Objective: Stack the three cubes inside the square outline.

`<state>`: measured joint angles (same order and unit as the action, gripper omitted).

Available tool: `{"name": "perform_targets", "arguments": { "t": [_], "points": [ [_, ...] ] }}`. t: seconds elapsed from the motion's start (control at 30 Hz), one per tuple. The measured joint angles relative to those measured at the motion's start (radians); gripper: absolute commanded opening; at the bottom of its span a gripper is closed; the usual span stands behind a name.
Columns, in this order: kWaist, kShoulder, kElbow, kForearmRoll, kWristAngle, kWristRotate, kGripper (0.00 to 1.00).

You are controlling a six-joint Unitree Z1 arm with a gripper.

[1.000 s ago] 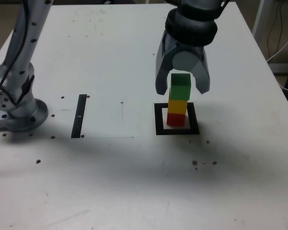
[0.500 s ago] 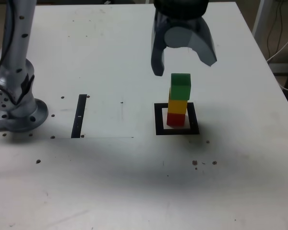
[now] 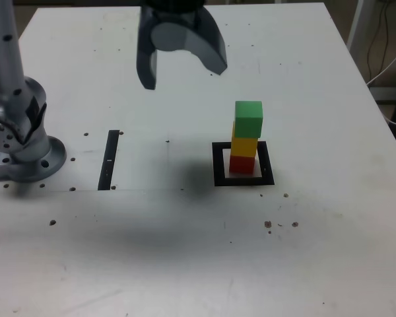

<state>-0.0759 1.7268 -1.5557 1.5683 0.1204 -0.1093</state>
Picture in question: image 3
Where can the black tape strip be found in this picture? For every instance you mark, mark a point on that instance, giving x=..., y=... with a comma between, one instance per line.
x=107, y=162

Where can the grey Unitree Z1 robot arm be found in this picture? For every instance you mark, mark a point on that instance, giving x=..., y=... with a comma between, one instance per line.
x=6, y=66

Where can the green cube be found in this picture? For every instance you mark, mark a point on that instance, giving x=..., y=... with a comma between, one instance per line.
x=249, y=120

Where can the yellow cube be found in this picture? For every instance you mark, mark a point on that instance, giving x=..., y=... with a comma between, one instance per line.
x=244, y=147

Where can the white metal post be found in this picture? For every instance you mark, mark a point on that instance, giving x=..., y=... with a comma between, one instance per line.
x=355, y=29

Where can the black tape square outline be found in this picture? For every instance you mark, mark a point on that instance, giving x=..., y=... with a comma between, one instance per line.
x=217, y=165

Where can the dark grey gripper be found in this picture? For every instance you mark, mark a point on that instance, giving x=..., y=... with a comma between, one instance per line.
x=176, y=17

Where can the red cube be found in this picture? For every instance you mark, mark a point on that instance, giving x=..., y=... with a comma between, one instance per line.
x=242, y=165

